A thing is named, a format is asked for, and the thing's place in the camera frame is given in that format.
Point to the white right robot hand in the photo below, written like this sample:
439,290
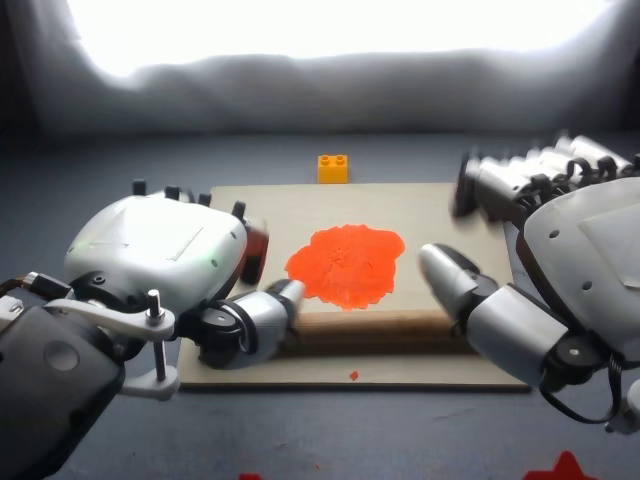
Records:
585,250

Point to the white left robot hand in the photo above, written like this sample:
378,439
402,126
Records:
150,240

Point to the orange dough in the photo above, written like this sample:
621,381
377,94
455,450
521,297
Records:
345,265

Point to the wooden rolling pin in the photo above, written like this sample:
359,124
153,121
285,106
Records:
370,325

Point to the grey table cloth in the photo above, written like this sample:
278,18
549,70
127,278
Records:
100,165

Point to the yellow toy brick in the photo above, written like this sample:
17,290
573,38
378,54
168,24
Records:
333,170

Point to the light wooden board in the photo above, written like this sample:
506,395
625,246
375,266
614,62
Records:
350,210

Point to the red star-shaped toy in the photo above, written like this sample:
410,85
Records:
565,467

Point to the white backdrop sheet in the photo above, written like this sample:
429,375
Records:
320,100

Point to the small orange dough crumb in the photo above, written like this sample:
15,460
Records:
354,376

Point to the red toy brick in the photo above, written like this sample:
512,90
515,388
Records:
250,477

